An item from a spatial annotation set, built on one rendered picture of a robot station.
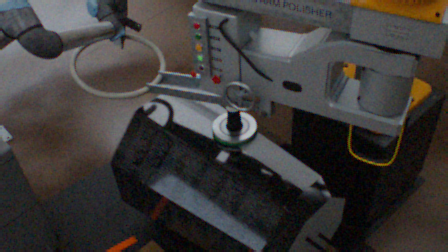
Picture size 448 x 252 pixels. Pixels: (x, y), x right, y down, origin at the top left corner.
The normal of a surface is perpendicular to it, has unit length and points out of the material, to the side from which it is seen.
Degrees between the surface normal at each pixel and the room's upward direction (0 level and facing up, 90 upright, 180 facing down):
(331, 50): 90
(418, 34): 90
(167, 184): 45
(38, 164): 0
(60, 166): 0
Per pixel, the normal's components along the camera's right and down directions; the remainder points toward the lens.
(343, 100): -0.06, -0.73
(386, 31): -0.47, 0.62
